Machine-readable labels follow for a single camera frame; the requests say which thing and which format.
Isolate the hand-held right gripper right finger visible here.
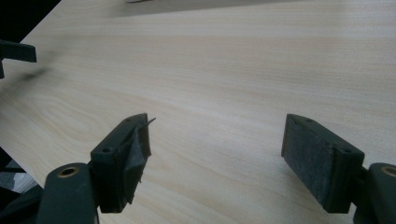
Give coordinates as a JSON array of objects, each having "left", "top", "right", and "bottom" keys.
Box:
[{"left": 280, "top": 113, "right": 365, "bottom": 215}]

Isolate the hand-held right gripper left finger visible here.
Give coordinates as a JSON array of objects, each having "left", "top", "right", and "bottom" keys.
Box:
[{"left": 90, "top": 112, "right": 157, "bottom": 215}]

